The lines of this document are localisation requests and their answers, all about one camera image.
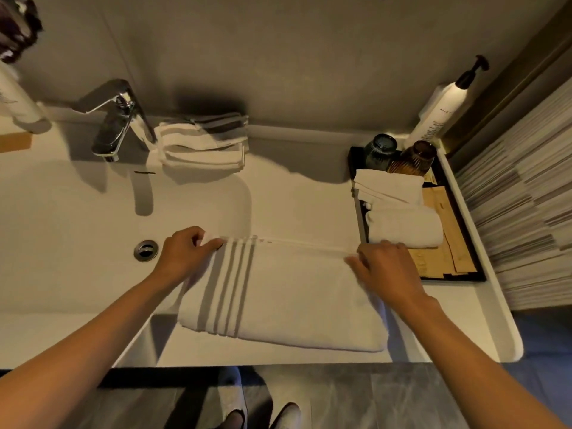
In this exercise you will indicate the person's right forearm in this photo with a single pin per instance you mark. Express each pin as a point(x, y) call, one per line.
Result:
point(482, 370)

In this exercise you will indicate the white pump bottle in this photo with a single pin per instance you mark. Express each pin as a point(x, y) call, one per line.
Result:
point(18, 107)
point(442, 111)

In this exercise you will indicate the chrome sink drain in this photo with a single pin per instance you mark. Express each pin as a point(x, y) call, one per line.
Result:
point(146, 251)

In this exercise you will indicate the small plain white towel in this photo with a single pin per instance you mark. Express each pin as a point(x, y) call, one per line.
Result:
point(404, 227)

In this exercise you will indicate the person's right hand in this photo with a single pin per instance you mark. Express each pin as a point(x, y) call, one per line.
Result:
point(389, 277)

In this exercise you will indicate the amber ribbed glass cup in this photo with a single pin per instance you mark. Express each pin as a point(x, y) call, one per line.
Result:
point(413, 160)

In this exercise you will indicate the dark patterned hanging garment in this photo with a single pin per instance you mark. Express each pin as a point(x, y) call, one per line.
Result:
point(18, 26)

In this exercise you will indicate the person's left hand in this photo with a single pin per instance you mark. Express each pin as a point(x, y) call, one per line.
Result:
point(183, 259)

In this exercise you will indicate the small tan soap packet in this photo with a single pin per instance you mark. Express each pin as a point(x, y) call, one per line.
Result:
point(15, 142)

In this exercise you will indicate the person's left white shoe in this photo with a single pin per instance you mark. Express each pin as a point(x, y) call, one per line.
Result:
point(232, 397)

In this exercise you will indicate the person's left forearm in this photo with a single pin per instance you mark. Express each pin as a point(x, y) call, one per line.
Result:
point(80, 348)

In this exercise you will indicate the small striped white towel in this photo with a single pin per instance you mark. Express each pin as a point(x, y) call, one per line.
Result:
point(389, 187)

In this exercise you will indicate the large striped white towel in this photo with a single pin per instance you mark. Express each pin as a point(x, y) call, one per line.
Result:
point(286, 299)

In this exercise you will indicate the chrome faucet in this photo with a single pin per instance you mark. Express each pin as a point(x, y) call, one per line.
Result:
point(114, 120)

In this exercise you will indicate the black tray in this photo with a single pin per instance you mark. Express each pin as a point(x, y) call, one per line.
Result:
point(361, 225)

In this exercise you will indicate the person's right white shoe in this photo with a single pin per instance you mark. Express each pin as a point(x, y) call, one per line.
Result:
point(286, 417)

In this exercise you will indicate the long kraft paper packet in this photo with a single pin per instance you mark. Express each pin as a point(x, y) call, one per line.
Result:
point(433, 198)
point(460, 250)

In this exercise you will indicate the person's white shoe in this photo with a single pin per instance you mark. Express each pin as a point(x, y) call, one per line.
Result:
point(232, 397)
point(286, 417)

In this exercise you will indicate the blue glass cup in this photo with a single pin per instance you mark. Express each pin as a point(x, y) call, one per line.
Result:
point(380, 151)

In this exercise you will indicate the striped white hand towel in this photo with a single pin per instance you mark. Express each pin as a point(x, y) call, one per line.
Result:
point(201, 142)

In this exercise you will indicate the square kraft paper packet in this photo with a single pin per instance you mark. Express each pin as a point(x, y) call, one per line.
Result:
point(431, 263)

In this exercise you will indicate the small white sachet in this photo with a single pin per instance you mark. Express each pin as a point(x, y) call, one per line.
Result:
point(430, 175)

